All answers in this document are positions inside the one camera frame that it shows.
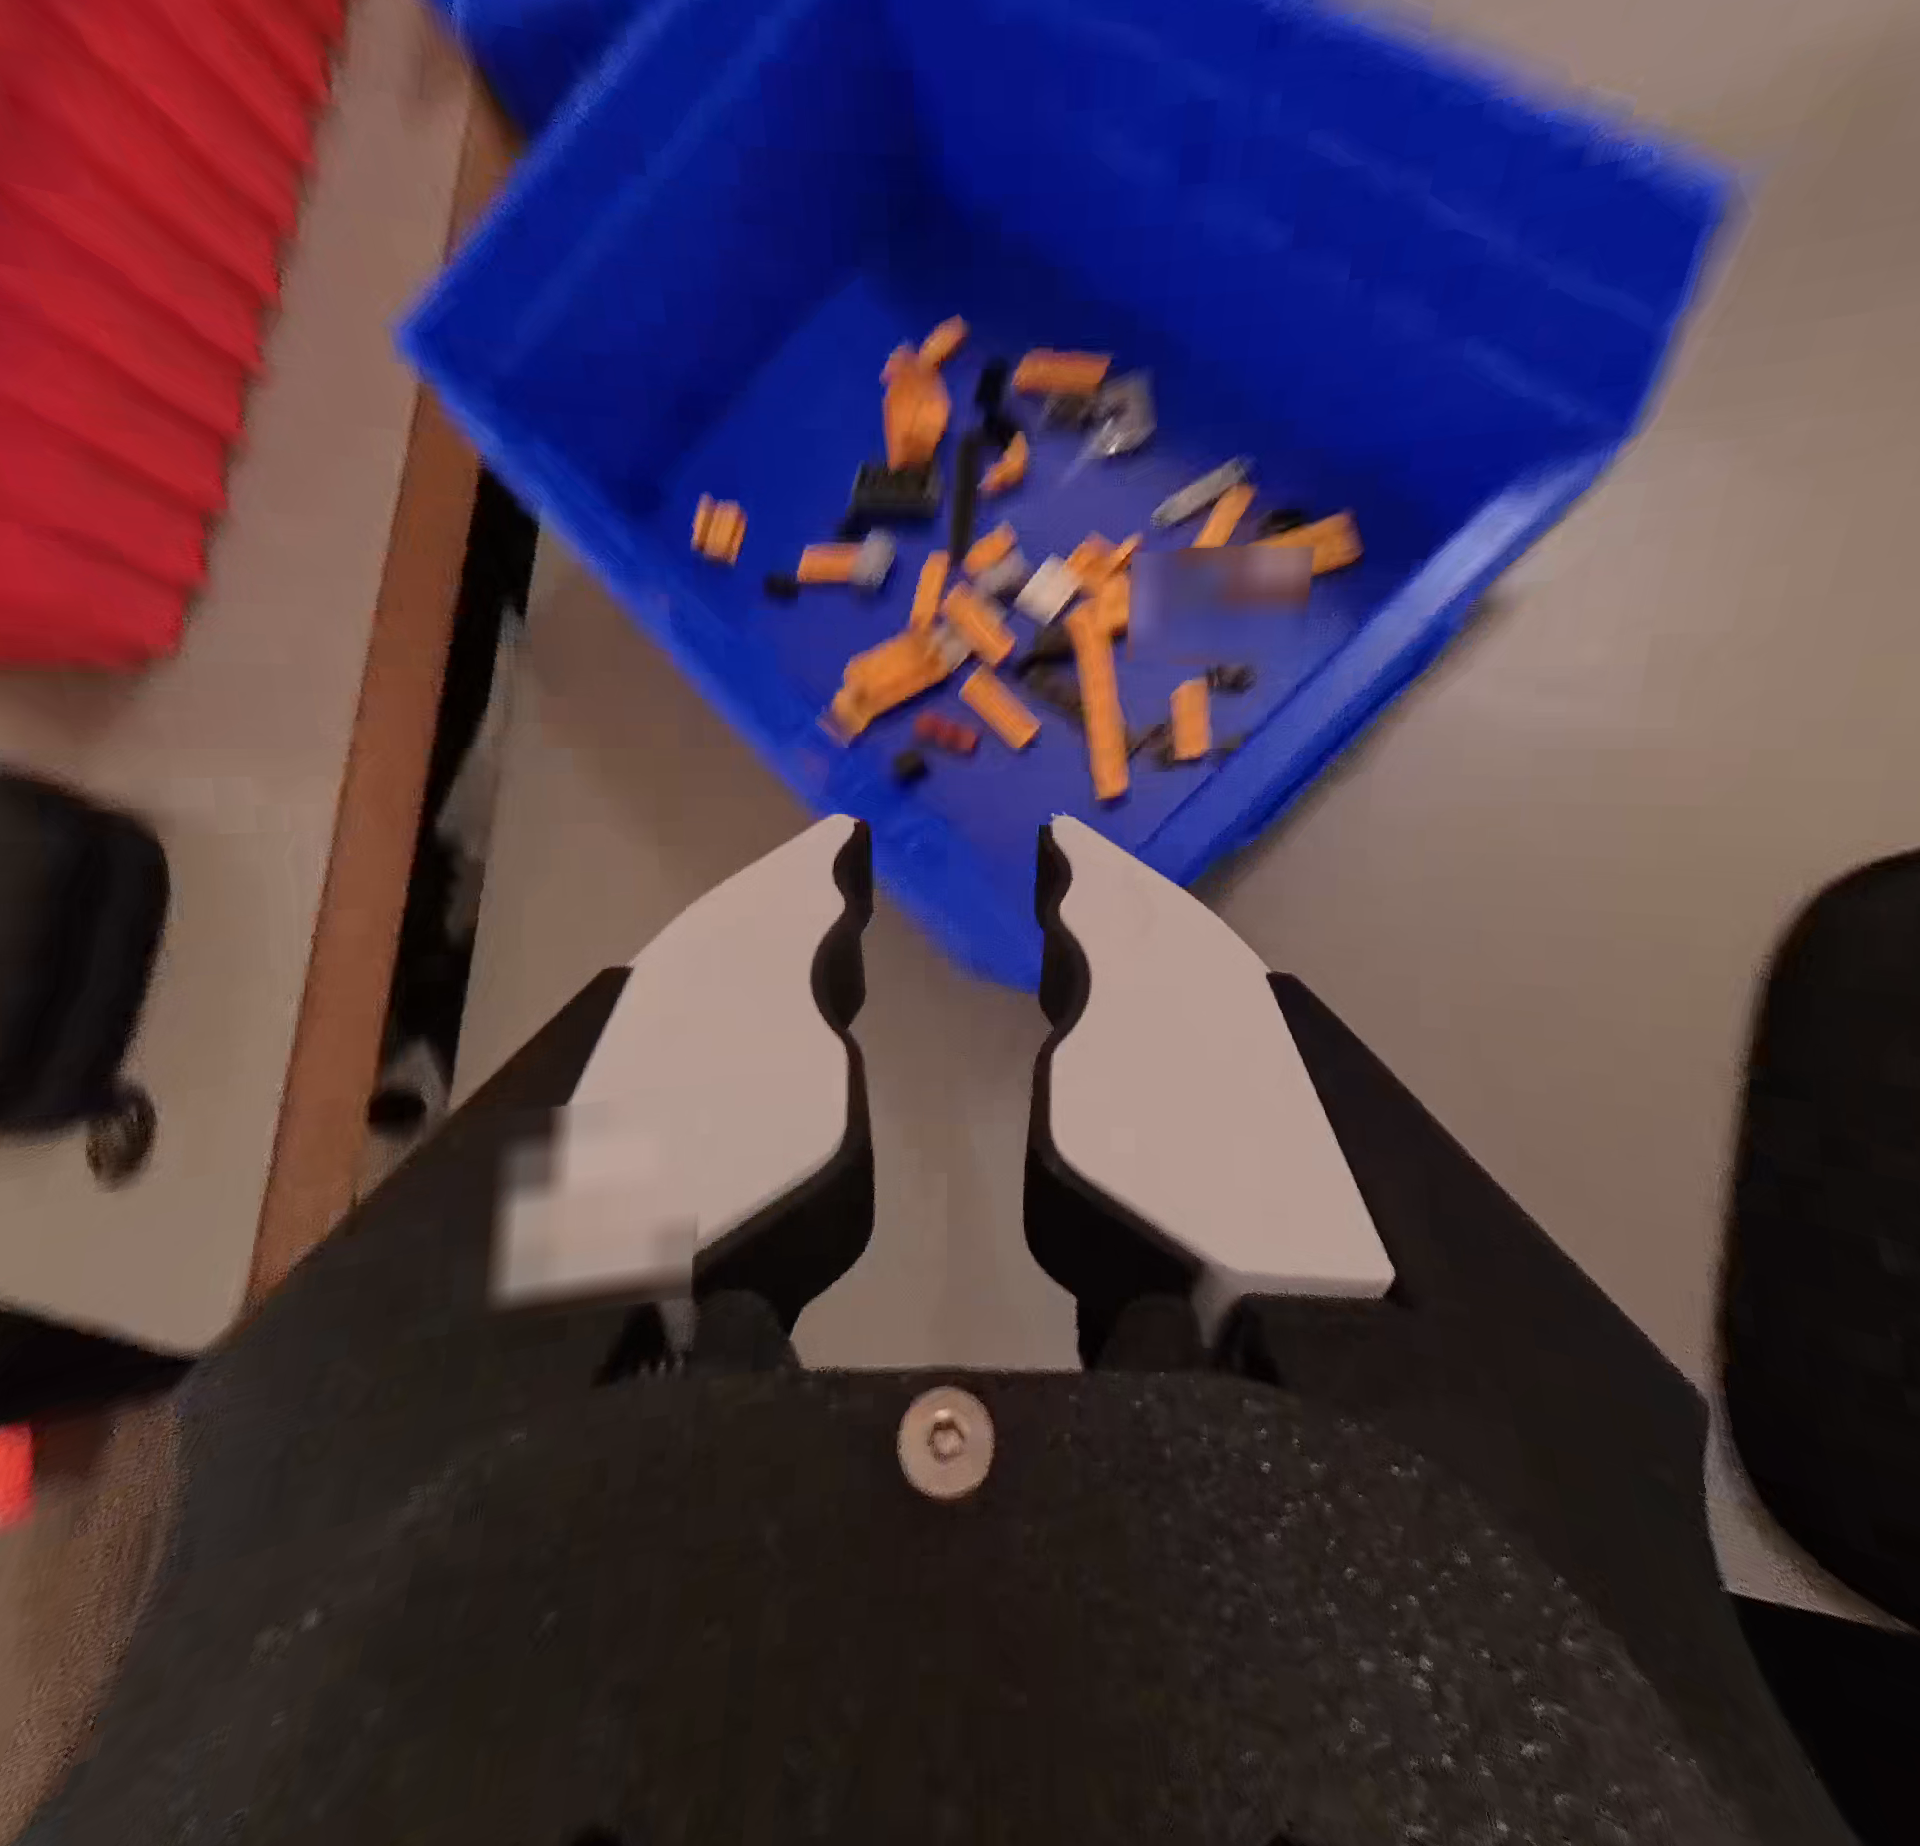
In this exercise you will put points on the black zip pouch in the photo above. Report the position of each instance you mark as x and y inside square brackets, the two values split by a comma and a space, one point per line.
[76, 947]

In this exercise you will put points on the pile of toy bricks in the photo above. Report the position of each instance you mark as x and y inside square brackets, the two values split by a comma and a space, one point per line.
[1021, 599]

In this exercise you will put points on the person's right forearm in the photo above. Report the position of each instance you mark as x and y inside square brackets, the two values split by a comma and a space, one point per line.
[1832, 1246]

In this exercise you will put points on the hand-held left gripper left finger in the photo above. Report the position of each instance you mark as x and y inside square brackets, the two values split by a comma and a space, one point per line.
[751, 1068]

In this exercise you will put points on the blue bin holding paper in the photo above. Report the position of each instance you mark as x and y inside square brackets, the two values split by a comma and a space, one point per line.
[524, 17]

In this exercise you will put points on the blue plastic bin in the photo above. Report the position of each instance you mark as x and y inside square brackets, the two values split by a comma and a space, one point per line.
[1202, 198]

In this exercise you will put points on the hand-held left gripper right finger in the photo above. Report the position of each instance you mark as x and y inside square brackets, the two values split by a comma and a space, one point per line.
[1187, 1111]

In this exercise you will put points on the grey desk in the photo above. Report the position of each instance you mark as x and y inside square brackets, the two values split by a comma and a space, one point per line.
[1575, 854]

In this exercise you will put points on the red plastic bin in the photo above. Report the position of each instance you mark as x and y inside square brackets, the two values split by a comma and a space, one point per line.
[136, 300]

